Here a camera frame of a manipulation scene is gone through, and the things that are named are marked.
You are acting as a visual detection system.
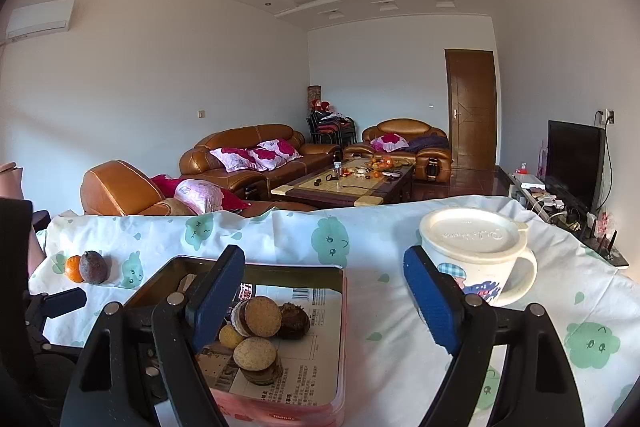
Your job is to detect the dark brown mangosteen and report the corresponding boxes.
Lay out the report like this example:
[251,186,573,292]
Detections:
[277,303,310,340]

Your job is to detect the orange tangerine back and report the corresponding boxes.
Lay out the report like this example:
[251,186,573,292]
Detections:
[64,256,84,283]

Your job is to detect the purple passion fruit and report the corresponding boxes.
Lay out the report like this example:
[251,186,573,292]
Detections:
[79,251,110,285]

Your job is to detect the brown leather armchair near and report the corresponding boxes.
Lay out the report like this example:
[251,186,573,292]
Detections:
[79,159,252,217]

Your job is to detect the brown leather armchair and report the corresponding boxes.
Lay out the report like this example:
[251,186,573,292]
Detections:
[79,159,252,217]
[343,118,452,184]

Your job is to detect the pink electric kettle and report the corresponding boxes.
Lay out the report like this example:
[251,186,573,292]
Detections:
[1,162,46,275]

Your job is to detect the white cloud-print tablecloth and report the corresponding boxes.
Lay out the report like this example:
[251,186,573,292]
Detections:
[29,196,639,426]

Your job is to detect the pink metal tin tray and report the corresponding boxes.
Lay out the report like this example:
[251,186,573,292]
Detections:
[121,255,348,427]

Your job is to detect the white cartoon pig mug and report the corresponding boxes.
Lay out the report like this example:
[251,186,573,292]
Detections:
[420,207,538,307]

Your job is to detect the dark tv stand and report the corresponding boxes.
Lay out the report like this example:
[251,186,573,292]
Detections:
[496,166,630,270]

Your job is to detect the pink floral pillow near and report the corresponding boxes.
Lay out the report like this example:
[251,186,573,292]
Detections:
[174,179,224,215]

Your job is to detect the magenta floral cushion left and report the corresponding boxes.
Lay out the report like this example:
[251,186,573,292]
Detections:
[210,147,258,173]

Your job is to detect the magenta floral cushion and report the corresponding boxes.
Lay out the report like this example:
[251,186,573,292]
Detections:
[248,139,302,172]
[210,147,258,173]

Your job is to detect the brown leather long sofa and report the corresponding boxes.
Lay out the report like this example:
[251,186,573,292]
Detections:
[179,124,341,199]

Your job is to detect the black television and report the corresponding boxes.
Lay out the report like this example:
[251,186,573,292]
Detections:
[544,120,605,211]

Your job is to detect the magenta floral cushion right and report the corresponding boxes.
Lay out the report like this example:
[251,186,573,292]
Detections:
[248,139,302,172]

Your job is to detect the brown leather far armchair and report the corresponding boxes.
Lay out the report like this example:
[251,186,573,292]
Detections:
[343,118,452,184]

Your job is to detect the wooden coffee table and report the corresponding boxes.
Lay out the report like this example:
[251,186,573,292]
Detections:
[271,157,414,208]

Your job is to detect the magenta cushion far armchair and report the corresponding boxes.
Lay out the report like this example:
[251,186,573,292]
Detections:
[370,133,409,153]

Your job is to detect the white air conditioner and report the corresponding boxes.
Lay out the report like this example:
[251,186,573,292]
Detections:
[6,0,75,40]

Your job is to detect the stacked dark chairs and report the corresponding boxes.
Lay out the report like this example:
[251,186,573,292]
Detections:
[307,110,357,146]

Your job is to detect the brown wooden door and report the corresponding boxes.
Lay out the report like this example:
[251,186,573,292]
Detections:
[445,49,498,170]

